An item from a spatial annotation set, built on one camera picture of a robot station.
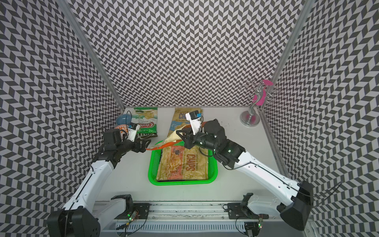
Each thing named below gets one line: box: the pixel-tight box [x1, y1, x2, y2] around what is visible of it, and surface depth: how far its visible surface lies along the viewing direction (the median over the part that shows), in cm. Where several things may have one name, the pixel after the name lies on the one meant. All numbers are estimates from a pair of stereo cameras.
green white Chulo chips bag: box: [131, 107, 158, 138], surface depth 110 cm
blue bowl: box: [115, 113, 132, 125], surface depth 110 cm
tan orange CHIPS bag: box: [156, 145, 209, 181], surface depth 86 cm
